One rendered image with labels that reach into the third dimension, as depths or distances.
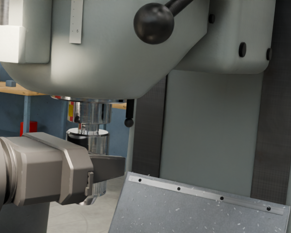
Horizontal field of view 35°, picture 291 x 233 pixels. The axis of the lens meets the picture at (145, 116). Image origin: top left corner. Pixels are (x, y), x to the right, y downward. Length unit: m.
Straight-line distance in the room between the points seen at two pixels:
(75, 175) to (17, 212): 1.96
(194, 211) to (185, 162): 0.09
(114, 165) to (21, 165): 0.11
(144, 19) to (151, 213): 0.59
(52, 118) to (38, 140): 5.55
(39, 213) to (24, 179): 2.04
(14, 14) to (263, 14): 0.36
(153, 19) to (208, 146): 0.53
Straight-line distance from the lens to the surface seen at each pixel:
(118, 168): 0.49
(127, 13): 0.39
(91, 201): 0.51
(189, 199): 0.85
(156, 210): 0.87
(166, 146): 0.87
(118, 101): 0.46
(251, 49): 0.60
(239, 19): 0.54
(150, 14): 0.33
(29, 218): 2.43
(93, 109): 0.47
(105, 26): 0.39
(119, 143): 5.46
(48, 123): 6.08
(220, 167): 0.83
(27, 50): 0.39
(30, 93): 5.18
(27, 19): 0.39
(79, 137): 0.48
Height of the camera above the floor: 1.35
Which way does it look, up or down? 7 degrees down
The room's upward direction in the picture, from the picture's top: 4 degrees clockwise
